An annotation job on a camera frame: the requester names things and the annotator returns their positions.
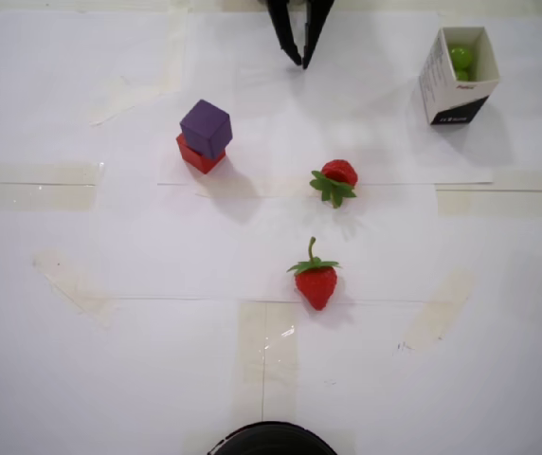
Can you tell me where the black domed object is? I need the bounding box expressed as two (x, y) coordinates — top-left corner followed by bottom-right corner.
(207, 420), (338, 455)

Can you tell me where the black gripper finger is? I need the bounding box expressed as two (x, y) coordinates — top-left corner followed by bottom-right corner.
(301, 0), (336, 71)
(267, 0), (302, 66)

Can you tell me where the white paper sheet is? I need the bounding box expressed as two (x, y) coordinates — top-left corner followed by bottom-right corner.
(0, 9), (190, 167)
(102, 182), (439, 303)
(156, 9), (495, 187)

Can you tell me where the beige tape strip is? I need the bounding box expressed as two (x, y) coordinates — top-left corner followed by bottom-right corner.
(31, 245), (120, 332)
(238, 300), (300, 418)
(435, 168), (542, 220)
(0, 161), (106, 213)
(401, 269), (479, 353)

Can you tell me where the white and black cardboard box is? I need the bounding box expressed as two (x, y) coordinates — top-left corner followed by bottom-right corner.
(417, 26), (501, 127)

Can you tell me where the purple cube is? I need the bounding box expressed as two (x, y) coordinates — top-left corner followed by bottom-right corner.
(179, 99), (233, 160)

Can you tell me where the red plastic strawberry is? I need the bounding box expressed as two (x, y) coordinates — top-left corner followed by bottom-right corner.
(286, 236), (342, 313)
(309, 158), (360, 209)

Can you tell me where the red cube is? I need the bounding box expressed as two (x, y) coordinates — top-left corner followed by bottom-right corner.
(175, 132), (227, 175)

